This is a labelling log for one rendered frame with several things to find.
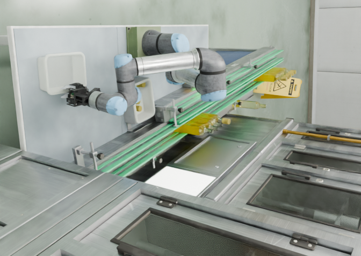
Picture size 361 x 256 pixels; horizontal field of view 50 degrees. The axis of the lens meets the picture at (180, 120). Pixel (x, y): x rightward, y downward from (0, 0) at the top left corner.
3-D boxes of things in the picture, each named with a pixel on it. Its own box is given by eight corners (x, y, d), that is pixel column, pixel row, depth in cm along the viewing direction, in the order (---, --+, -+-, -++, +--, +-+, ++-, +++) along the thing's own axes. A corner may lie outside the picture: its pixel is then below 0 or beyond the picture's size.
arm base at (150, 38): (142, 27, 210) (157, 28, 204) (159, 31, 222) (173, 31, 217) (140, 56, 212) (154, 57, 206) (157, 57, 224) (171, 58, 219)
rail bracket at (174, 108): (164, 126, 228) (182, 128, 222) (161, 98, 223) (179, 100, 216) (167, 124, 231) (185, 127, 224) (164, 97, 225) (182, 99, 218)
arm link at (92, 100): (108, 91, 162) (108, 109, 165) (100, 89, 165) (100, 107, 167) (94, 94, 156) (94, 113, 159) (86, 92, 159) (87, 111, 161)
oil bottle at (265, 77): (253, 80, 329) (285, 83, 314) (252, 74, 327) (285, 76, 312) (255, 79, 334) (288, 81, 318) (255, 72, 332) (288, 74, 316)
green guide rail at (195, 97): (167, 109, 229) (178, 111, 225) (167, 108, 229) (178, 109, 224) (275, 50, 363) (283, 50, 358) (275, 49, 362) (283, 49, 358)
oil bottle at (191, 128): (173, 131, 237) (203, 136, 226) (172, 122, 235) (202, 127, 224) (178, 128, 242) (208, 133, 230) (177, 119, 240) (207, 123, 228)
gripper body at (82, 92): (64, 87, 164) (85, 92, 157) (80, 84, 170) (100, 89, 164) (65, 104, 166) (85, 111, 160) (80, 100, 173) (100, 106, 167)
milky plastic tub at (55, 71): (30, 54, 166) (44, 54, 161) (72, 50, 184) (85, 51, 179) (35, 94, 170) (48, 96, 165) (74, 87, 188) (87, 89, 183)
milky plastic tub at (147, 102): (125, 122, 219) (137, 125, 214) (119, 84, 211) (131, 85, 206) (144, 113, 232) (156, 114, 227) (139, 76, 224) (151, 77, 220)
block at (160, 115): (154, 121, 232) (164, 123, 228) (152, 106, 228) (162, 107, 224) (158, 119, 234) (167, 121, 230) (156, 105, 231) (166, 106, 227)
